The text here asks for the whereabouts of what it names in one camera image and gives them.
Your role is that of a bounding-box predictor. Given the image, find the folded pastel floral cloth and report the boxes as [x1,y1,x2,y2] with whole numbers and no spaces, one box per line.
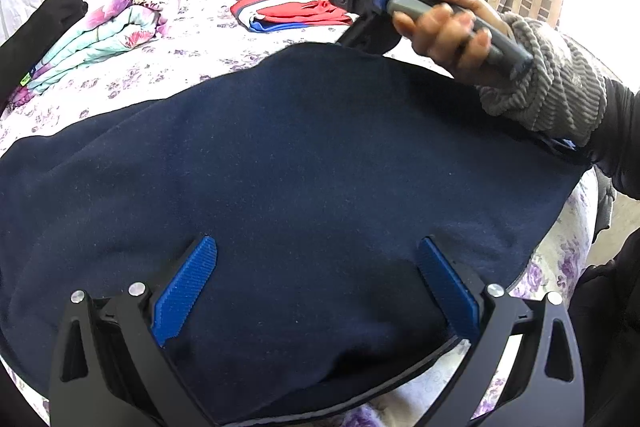
[8,0,167,109]

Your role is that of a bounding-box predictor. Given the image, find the right forearm grey knit sleeve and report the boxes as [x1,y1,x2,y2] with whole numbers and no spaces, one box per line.
[476,12,640,200]

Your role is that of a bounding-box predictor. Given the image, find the purple floral bedspread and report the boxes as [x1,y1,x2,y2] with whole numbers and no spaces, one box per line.
[1,0,598,417]

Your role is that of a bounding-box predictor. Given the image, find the black garment at bed edge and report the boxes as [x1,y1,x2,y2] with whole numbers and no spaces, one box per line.
[0,0,88,109]

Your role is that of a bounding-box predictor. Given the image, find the person's right hand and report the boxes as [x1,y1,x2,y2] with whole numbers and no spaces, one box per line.
[393,0,514,88]

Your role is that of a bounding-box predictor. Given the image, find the navy blue pants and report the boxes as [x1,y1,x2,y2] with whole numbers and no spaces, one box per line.
[1,43,589,425]

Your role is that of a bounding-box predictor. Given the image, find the red white blue garment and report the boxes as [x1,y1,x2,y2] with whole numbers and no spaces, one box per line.
[230,0,354,34]

